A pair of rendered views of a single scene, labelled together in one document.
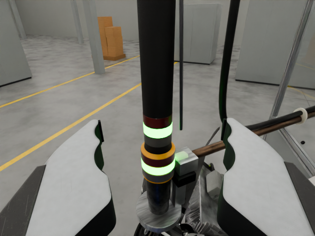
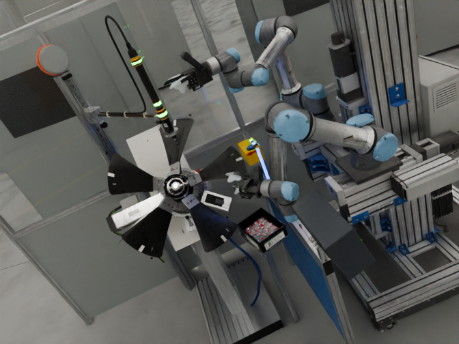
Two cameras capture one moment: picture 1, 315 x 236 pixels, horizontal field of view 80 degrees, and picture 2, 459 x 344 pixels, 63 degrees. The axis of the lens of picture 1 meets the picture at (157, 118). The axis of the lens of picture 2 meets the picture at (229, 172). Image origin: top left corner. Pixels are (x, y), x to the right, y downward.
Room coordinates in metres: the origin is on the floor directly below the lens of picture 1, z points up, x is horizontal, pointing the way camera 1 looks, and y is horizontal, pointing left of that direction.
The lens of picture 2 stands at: (0.42, 1.62, 2.10)
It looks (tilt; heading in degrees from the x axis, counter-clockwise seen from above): 30 degrees down; 256
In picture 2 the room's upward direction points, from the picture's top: 23 degrees counter-clockwise
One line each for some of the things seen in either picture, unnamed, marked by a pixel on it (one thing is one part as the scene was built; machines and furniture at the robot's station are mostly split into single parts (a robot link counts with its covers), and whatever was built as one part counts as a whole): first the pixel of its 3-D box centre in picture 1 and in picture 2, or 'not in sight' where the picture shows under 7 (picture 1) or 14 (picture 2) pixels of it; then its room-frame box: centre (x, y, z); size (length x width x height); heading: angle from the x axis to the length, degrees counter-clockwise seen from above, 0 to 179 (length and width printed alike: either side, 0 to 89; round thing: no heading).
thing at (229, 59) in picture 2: not in sight; (227, 59); (-0.19, 0.00, 1.64); 0.11 x 0.08 x 0.09; 0
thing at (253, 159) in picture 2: not in sight; (251, 151); (-0.22, -0.23, 1.02); 0.16 x 0.10 x 0.11; 80
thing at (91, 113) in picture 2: not in sight; (94, 115); (0.46, -0.57, 1.54); 0.10 x 0.07 x 0.08; 115
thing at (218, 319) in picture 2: not in sight; (235, 303); (0.29, -0.22, 0.04); 0.62 x 0.46 x 0.08; 80
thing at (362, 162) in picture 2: not in sight; (365, 151); (-0.51, 0.41, 1.09); 0.15 x 0.15 x 0.10
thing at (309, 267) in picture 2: not in sight; (303, 259); (-0.15, 0.16, 0.45); 0.82 x 0.01 x 0.66; 80
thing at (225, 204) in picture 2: not in sight; (216, 201); (0.13, -0.02, 0.98); 0.20 x 0.16 x 0.20; 80
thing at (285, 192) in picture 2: not in sight; (284, 190); (-0.06, 0.45, 1.18); 0.11 x 0.08 x 0.09; 117
